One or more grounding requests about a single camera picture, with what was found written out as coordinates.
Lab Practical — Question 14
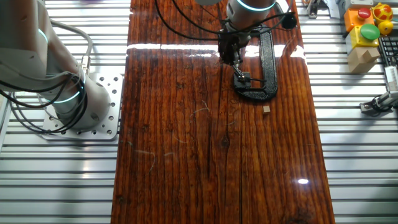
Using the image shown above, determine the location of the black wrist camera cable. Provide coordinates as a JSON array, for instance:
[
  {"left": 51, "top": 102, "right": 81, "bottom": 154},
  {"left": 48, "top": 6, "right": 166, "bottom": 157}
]
[{"left": 154, "top": 0, "right": 296, "bottom": 42}]

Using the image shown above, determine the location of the grey metal bracket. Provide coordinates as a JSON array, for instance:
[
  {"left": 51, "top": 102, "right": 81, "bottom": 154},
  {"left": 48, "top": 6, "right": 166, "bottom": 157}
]
[{"left": 323, "top": 0, "right": 353, "bottom": 19}]

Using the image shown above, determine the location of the brown wooden board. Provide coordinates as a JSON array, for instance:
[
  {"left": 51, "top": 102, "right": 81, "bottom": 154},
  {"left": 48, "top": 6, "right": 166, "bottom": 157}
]
[{"left": 110, "top": 0, "right": 337, "bottom": 224}]

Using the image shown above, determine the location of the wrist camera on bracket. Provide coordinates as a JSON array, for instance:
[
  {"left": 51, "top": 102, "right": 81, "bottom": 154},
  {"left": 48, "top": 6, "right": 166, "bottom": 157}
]
[{"left": 280, "top": 11, "right": 299, "bottom": 30}]

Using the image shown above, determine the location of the black keyboard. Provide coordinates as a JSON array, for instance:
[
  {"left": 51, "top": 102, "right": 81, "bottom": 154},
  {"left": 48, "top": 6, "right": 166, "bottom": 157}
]
[{"left": 377, "top": 35, "right": 398, "bottom": 68}]

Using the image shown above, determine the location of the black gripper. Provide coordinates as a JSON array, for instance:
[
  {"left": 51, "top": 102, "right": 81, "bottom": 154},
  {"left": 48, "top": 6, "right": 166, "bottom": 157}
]
[{"left": 217, "top": 32, "right": 252, "bottom": 80}]

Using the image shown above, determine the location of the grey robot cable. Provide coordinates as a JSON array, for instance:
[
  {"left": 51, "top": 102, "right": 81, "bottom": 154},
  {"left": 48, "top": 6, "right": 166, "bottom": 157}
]
[{"left": 49, "top": 19, "right": 95, "bottom": 76}]

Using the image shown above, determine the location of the beige wooden block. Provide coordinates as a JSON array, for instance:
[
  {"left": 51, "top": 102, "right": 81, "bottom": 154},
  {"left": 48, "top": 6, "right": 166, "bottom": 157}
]
[{"left": 346, "top": 46, "right": 382, "bottom": 75}]

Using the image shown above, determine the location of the black C-clamp with steel screw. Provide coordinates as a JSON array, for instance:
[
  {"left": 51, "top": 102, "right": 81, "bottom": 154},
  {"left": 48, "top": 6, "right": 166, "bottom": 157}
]
[{"left": 233, "top": 24, "right": 279, "bottom": 101}]

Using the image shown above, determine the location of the orange box with red button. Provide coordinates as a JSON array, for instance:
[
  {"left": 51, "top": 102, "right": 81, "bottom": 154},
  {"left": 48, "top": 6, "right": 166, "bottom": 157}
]
[{"left": 343, "top": 6, "right": 376, "bottom": 32}]

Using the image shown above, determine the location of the yellow box with green button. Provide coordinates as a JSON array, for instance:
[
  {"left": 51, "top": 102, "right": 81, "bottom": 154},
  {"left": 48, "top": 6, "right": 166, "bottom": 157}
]
[{"left": 345, "top": 23, "right": 382, "bottom": 54}]

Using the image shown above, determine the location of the small black clock movement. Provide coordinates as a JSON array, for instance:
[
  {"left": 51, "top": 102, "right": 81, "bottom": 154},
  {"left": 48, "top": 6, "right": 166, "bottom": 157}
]
[{"left": 233, "top": 71, "right": 252, "bottom": 88}]

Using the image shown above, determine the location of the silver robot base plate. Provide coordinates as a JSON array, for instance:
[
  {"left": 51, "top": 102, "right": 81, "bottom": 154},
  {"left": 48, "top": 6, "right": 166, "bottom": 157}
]
[{"left": 41, "top": 72, "right": 125, "bottom": 142}]

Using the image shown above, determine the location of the ribbed silver camera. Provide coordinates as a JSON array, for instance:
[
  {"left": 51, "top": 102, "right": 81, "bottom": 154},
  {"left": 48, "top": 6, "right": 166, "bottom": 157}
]
[{"left": 383, "top": 65, "right": 398, "bottom": 93}]

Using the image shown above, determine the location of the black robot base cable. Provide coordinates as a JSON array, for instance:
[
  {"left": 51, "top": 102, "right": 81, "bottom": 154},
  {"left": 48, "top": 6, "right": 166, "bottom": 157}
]
[{"left": 0, "top": 72, "right": 90, "bottom": 136}]

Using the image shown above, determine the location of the yellow red-spotted toy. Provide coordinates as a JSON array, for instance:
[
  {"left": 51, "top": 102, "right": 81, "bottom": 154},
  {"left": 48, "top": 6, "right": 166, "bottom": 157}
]
[{"left": 371, "top": 2, "right": 394, "bottom": 36}]

